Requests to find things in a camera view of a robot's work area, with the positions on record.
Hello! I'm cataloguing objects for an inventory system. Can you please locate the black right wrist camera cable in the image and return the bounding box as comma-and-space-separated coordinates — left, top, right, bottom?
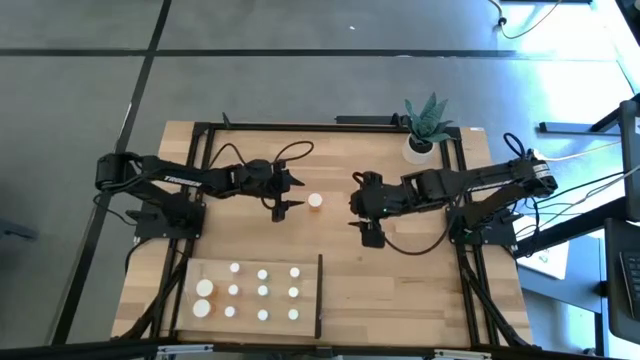
382, 199, 461, 256

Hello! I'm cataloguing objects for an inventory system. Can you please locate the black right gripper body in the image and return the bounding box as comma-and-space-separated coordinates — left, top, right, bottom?
348, 172, 409, 221

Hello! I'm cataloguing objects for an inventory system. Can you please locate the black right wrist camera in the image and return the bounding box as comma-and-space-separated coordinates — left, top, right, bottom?
362, 224, 386, 249

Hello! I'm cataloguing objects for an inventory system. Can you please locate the black rig beam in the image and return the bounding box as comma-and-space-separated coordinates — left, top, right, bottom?
0, 337, 546, 360

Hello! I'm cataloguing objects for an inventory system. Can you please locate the black flat bar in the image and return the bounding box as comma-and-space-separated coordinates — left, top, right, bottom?
334, 114, 410, 127

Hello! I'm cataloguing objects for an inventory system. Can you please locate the white power cable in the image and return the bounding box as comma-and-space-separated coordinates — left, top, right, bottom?
542, 141, 622, 162

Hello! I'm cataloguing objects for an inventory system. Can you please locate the silver metal bracket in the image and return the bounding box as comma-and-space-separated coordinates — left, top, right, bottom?
432, 348, 494, 360
154, 343, 215, 360

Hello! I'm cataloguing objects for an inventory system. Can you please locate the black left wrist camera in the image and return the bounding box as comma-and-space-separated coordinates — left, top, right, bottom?
271, 197, 289, 224

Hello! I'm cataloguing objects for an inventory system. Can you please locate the black computer monitor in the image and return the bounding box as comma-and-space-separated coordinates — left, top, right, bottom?
618, 94, 640, 222

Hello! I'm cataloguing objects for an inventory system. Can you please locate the white paper sheet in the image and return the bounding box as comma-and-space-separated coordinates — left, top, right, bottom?
517, 239, 571, 281

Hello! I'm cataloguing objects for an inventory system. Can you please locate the black keyboard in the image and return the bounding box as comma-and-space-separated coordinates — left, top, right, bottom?
603, 217, 640, 346

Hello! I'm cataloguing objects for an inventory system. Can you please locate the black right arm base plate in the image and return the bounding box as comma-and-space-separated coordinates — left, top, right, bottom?
446, 207, 519, 251

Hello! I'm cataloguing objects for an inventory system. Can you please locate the green spiky plant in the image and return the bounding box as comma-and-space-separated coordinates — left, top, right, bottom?
402, 91, 455, 147

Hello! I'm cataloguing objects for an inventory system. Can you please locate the grey office desk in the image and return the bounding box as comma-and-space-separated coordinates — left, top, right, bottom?
514, 197, 640, 360

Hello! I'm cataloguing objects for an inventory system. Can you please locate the white plant pot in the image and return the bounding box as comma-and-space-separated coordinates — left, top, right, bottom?
401, 133, 437, 165

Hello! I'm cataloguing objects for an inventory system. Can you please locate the beige box with cups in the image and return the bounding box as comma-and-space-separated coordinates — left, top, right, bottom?
174, 257, 321, 339

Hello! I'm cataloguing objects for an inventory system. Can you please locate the black left wrist camera cable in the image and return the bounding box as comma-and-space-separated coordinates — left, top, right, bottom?
207, 140, 315, 171

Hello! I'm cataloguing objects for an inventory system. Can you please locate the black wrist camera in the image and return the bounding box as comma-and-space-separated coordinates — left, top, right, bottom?
271, 197, 289, 224
362, 224, 386, 249

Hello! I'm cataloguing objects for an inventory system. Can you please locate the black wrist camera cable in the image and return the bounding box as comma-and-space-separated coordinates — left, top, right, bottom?
207, 140, 315, 171
382, 199, 461, 256

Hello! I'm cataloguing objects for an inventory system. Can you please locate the black metal table frame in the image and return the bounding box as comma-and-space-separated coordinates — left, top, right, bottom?
112, 121, 544, 351

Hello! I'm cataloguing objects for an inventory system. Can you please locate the black desk leg base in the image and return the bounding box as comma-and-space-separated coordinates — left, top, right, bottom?
537, 92, 640, 136

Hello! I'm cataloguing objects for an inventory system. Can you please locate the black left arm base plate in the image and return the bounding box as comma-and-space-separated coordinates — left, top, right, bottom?
133, 202, 206, 241

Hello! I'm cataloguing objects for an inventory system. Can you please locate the dark grey flat object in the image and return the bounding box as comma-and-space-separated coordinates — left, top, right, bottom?
0, 218, 40, 242

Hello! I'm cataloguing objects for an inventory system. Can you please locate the black floor cable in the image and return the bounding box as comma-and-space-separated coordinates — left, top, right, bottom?
487, 0, 569, 40

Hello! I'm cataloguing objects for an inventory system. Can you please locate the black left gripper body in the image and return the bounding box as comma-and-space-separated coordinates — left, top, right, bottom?
239, 159, 289, 201

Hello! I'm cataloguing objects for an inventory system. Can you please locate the black shelf divider post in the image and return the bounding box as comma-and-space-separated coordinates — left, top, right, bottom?
314, 253, 325, 340

